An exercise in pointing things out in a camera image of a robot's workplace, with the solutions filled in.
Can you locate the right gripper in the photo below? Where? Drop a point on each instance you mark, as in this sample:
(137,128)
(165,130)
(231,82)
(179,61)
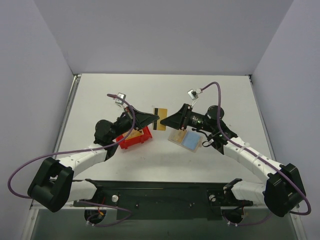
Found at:
(186,116)

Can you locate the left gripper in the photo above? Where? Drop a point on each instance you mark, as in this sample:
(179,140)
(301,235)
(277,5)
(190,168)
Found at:
(131,115)

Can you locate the gold VIP card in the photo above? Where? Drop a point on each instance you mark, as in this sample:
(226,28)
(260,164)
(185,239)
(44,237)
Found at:
(178,136)

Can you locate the beige leather card holder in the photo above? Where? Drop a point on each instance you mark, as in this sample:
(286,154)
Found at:
(192,140)

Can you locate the red plastic bin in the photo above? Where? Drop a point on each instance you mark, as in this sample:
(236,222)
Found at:
(137,140)

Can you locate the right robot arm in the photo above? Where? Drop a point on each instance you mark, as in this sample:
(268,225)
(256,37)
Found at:
(280,187)

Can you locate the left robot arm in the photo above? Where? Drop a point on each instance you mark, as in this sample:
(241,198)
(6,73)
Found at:
(54,185)

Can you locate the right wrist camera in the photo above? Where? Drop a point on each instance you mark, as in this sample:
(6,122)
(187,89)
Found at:
(194,94)

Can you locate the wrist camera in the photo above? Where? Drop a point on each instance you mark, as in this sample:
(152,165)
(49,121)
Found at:
(194,94)
(119,100)

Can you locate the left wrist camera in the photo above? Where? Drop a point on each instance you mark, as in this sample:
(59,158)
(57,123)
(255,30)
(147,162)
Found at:
(119,100)

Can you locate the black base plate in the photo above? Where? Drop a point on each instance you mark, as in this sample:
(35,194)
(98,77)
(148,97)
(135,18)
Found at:
(148,200)

